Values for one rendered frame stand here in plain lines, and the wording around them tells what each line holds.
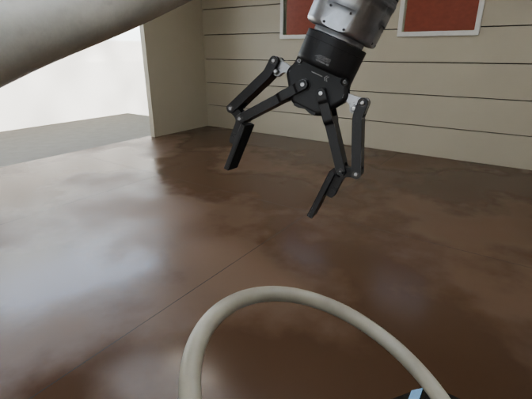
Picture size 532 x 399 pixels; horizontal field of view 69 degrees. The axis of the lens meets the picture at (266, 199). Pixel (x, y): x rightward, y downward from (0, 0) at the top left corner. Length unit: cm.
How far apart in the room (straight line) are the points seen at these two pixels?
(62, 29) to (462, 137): 675
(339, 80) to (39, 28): 31
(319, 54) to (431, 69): 652
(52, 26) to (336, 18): 28
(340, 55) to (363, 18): 4
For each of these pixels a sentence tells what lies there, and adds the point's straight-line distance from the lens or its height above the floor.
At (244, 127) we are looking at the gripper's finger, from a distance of 53.
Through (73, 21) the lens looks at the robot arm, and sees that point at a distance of 41.
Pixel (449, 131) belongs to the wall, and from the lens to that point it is 700.
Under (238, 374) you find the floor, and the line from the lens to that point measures 234.
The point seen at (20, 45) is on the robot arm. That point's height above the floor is 167.
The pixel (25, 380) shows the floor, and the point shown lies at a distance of 264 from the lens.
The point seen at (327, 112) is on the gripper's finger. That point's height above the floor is 159.
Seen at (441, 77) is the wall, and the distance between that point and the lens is 694.
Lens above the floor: 166
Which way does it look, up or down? 21 degrees down
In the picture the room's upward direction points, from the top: straight up
